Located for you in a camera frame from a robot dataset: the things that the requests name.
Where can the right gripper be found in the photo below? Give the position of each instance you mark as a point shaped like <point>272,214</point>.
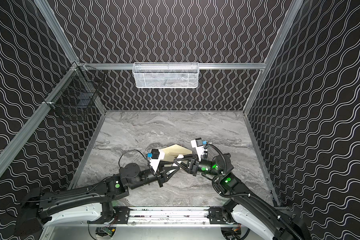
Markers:
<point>192,166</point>

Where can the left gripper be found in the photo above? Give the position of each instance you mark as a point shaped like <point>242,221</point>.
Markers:
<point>160,176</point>

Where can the cream envelope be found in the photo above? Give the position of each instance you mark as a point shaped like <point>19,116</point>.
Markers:
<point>173,151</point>

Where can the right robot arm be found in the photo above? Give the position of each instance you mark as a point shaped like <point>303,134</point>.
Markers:
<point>244,206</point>

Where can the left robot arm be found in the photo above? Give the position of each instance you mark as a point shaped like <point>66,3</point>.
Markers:
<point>38,206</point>

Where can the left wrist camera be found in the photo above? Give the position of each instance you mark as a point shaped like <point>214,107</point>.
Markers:
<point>154,158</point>

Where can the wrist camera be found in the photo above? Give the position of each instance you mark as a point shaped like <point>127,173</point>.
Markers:
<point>154,158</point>
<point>199,145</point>

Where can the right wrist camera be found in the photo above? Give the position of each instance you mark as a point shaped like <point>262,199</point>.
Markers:
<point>199,145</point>

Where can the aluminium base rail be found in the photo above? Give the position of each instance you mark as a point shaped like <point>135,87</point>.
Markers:
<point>138,216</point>

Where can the white wire mesh basket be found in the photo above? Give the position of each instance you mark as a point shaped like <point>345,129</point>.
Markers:
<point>166,75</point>

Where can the black wire basket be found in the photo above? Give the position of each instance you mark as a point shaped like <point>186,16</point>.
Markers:
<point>79,96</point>

